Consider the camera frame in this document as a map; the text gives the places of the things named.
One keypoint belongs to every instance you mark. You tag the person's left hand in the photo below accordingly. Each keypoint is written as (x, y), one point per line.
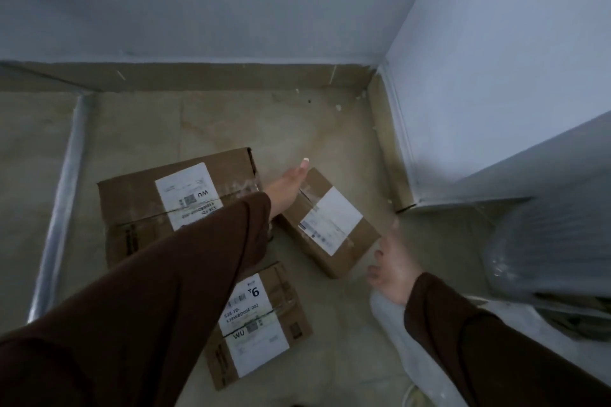
(284, 189)

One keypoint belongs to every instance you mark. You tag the person's right hand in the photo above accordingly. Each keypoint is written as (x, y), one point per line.
(397, 273)

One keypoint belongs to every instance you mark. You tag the person's left fingers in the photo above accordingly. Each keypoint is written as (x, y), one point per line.
(299, 173)

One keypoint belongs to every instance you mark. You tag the person's right fingers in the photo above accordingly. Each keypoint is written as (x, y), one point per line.
(382, 259)

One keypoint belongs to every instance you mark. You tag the person's right forearm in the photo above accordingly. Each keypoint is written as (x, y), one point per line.
(487, 354)

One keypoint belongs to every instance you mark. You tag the person's left forearm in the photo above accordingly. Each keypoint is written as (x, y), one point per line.
(157, 292)

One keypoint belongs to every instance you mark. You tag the small cardboard box white label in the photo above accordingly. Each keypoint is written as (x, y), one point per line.
(334, 230)

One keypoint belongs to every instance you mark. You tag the white plastic sheet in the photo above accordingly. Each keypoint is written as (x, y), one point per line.
(405, 354)

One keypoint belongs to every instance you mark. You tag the flat cardboard box two labels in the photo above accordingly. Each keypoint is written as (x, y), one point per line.
(260, 325)

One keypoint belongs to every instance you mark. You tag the large cardboard box white label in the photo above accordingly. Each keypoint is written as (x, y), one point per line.
(138, 201)

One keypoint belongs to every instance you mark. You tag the clear plastic bag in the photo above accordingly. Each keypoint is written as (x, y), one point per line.
(553, 249)

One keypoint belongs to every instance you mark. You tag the metal floor rail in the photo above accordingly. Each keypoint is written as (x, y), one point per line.
(57, 220)

